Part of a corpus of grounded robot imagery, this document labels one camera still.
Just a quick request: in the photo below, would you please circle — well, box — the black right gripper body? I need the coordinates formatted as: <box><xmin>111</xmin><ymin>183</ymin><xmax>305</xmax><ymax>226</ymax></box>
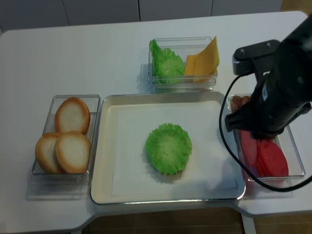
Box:
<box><xmin>225</xmin><ymin>71</ymin><xmax>312</xmax><ymax>139</ymax></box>

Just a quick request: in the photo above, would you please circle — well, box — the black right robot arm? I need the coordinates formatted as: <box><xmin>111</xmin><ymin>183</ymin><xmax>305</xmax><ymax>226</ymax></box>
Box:
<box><xmin>225</xmin><ymin>17</ymin><xmax>312</xmax><ymax>139</ymax></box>

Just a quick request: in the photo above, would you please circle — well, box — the yellow cheese slice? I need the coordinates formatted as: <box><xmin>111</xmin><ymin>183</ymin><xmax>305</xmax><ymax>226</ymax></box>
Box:
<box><xmin>184</xmin><ymin>36</ymin><xmax>220</xmax><ymax>83</ymax></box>

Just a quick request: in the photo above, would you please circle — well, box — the clear lettuce cheese container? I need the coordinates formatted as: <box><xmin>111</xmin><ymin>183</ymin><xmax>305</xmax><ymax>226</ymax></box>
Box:
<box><xmin>139</xmin><ymin>37</ymin><xmax>219</xmax><ymax>93</ymax></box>

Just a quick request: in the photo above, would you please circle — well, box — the lettuce leaf in container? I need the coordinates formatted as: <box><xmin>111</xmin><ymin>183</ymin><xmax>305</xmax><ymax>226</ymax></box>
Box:
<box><xmin>149</xmin><ymin>39</ymin><xmax>185</xmax><ymax>77</ymax></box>

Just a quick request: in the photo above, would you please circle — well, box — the lettuce leaf on tray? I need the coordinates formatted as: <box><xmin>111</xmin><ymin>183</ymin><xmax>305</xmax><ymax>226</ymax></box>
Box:
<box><xmin>145</xmin><ymin>123</ymin><xmax>193</xmax><ymax>176</ymax></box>

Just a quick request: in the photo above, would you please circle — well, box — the brown meat patty leftmost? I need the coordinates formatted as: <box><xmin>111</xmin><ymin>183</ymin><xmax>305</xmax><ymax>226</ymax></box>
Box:
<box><xmin>231</xmin><ymin>96</ymin><xmax>250</xmax><ymax>113</ymax></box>

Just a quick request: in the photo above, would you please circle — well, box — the left tomato slice in container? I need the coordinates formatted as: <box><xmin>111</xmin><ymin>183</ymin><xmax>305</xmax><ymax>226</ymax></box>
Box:
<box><xmin>240</xmin><ymin>130</ymin><xmax>257</xmax><ymax>166</ymax></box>

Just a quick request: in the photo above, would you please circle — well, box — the tomato slice in container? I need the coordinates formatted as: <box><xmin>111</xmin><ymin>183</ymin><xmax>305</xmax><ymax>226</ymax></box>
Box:
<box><xmin>240</xmin><ymin>130</ymin><xmax>257</xmax><ymax>166</ymax></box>
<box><xmin>256</xmin><ymin>139</ymin><xmax>289</xmax><ymax>177</ymax></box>

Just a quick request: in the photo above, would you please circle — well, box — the clear patty tomato container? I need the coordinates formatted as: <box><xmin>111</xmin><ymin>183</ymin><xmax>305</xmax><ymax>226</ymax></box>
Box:
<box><xmin>226</xmin><ymin>93</ymin><xmax>306</xmax><ymax>193</ymax></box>

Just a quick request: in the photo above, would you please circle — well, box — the right tomato slice in container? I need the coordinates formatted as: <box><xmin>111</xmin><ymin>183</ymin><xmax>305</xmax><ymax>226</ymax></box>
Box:
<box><xmin>256</xmin><ymin>139</ymin><xmax>289</xmax><ymax>177</ymax></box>

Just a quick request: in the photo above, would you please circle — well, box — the white paper sheet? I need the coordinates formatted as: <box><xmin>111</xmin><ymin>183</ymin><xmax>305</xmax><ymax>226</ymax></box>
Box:
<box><xmin>112</xmin><ymin>101</ymin><xmax>237</xmax><ymax>197</ymax></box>

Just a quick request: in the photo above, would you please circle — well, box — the white metal tray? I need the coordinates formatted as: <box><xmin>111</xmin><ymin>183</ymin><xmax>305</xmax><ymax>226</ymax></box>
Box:
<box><xmin>91</xmin><ymin>91</ymin><xmax>246</xmax><ymax>204</ymax></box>

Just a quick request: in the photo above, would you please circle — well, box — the back bun half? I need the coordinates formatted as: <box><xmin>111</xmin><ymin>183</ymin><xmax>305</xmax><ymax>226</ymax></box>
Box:
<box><xmin>55</xmin><ymin>97</ymin><xmax>91</xmax><ymax>134</ymax></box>

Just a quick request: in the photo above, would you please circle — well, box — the bun half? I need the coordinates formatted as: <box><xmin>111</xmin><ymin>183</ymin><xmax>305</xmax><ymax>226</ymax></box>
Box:
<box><xmin>55</xmin><ymin>131</ymin><xmax>91</xmax><ymax>174</ymax></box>
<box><xmin>35</xmin><ymin>133</ymin><xmax>63</xmax><ymax>174</ymax></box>
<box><xmin>55</xmin><ymin>97</ymin><xmax>91</xmax><ymax>134</ymax></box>

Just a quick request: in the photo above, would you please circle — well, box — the front right bun half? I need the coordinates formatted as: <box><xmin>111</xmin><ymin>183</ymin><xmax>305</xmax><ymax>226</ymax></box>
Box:
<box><xmin>55</xmin><ymin>131</ymin><xmax>91</xmax><ymax>174</ymax></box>

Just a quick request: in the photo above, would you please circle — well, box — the clear plastic bun container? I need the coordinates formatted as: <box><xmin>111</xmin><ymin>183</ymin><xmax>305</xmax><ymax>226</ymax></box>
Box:
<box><xmin>26</xmin><ymin>95</ymin><xmax>101</xmax><ymax>200</ymax></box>

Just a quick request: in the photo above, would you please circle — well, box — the front left bun half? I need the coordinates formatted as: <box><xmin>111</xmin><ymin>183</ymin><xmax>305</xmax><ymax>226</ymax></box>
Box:
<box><xmin>35</xmin><ymin>133</ymin><xmax>63</xmax><ymax>174</ymax></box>

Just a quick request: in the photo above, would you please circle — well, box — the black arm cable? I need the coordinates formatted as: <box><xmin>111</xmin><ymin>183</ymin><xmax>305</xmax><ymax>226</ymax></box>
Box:
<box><xmin>218</xmin><ymin>74</ymin><xmax>312</xmax><ymax>193</ymax></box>

